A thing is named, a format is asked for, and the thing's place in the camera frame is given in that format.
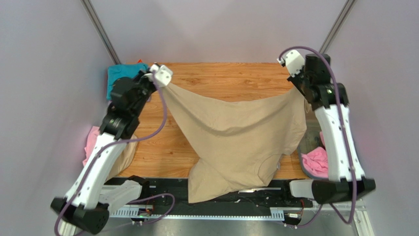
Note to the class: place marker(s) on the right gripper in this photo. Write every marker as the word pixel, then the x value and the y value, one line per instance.
pixel 297 79

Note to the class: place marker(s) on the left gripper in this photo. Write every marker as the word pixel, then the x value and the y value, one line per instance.
pixel 146 78

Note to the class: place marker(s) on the beige t-shirt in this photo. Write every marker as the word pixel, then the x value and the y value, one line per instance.
pixel 239 144

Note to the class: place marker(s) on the clear teal plastic bin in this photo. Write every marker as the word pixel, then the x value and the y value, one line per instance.
pixel 309 140

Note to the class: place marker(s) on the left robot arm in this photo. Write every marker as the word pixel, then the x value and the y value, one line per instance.
pixel 83 207

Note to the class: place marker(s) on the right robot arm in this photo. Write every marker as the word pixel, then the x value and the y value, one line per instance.
pixel 312 76

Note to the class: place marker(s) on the teal folded t-shirt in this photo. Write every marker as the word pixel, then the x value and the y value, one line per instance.
pixel 117 71

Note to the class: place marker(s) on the pink cloth at left edge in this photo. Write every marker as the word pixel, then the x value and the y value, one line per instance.
pixel 90 144

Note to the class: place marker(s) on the beige cloth at left edge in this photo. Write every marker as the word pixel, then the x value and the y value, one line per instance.
pixel 123 161

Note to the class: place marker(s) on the pink t-shirt in bin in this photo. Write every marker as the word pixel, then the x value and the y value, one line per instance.
pixel 315 163

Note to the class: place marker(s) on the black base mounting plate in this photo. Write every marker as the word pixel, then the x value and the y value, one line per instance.
pixel 180 189

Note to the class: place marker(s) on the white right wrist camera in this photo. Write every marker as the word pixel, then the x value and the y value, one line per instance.
pixel 293 61

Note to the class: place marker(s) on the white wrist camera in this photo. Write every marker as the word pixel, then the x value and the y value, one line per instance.
pixel 293 61
pixel 162 74

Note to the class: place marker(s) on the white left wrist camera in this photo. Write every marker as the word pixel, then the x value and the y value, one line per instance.
pixel 162 74

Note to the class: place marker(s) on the right aluminium corner post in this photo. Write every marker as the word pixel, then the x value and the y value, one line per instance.
pixel 337 25

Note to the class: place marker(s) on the aluminium corner post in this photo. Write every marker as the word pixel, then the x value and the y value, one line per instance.
pixel 94 17
pixel 337 25

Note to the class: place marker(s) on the left aluminium corner post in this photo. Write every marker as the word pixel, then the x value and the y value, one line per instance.
pixel 94 17

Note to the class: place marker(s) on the aluminium frame rail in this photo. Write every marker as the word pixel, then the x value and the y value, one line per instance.
pixel 300 214

